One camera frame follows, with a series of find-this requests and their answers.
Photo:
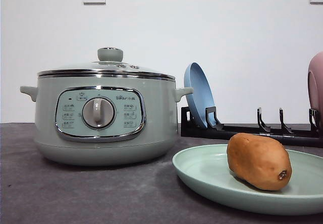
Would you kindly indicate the black dish rack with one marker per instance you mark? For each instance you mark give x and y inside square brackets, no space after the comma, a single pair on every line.
[214,128]

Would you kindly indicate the green plate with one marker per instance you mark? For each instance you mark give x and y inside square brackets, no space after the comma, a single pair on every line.
[207,169]

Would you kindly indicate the green electric steamer pot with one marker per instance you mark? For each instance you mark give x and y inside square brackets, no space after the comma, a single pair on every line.
[105,120]

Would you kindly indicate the glass lid with green knob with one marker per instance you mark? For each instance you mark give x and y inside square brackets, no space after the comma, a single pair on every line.
[108,65]

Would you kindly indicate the pink plate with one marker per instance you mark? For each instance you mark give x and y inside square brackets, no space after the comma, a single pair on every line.
[315,83]

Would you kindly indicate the blue plate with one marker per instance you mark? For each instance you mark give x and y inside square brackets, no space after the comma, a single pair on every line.
[202,97]

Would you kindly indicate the brown potato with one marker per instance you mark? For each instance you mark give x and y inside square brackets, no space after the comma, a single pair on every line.
[259,161]

